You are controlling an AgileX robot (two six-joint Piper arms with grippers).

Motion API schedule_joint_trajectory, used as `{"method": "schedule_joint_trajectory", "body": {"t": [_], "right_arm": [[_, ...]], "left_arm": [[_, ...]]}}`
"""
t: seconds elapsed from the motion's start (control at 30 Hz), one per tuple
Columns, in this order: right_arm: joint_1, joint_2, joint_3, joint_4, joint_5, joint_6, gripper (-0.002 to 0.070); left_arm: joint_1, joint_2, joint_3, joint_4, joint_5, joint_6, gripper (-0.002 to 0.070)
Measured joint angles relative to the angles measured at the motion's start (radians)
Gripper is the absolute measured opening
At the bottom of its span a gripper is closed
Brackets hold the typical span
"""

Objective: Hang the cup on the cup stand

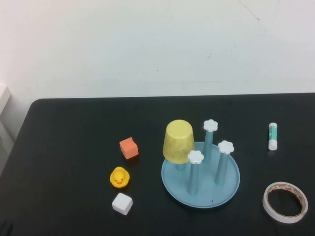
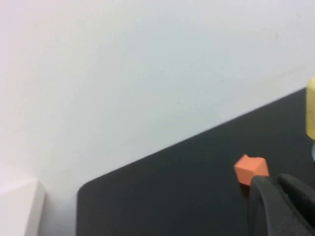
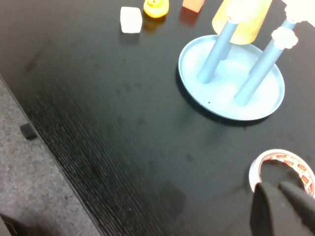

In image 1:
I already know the yellow plastic cup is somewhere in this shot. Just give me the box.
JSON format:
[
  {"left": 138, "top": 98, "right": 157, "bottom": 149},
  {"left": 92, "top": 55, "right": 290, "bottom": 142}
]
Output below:
[{"left": 162, "top": 119, "right": 196, "bottom": 165}]

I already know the blue cup stand with pegs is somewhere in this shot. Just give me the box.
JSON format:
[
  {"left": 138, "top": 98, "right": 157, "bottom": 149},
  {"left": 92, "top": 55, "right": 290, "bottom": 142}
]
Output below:
[{"left": 161, "top": 119, "right": 241, "bottom": 209}]

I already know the orange foam cube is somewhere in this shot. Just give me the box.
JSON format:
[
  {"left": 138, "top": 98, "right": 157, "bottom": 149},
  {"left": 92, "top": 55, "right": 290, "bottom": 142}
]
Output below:
[{"left": 119, "top": 137, "right": 139, "bottom": 161}]

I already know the yellow rubber duck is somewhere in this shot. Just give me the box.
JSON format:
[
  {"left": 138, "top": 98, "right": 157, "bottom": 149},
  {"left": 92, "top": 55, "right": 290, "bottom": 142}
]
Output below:
[{"left": 109, "top": 167, "right": 130, "bottom": 189}]

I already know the white foam cube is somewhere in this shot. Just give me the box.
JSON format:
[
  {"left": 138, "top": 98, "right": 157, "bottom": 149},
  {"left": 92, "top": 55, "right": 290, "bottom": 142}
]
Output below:
[{"left": 112, "top": 192, "right": 133, "bottom": 216}]

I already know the white green glue stick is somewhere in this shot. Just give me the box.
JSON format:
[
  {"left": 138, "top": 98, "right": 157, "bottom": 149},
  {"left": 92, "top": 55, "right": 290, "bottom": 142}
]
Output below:
[{"left": 268, "top": 122, "right": 281, "bottom": 151}]

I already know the white adhesive tape roll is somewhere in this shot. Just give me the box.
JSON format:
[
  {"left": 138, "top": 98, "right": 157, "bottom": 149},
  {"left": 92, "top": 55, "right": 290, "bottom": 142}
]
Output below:
[{"left": 262, "top": 181, "right": 309, "bottom": 224}]

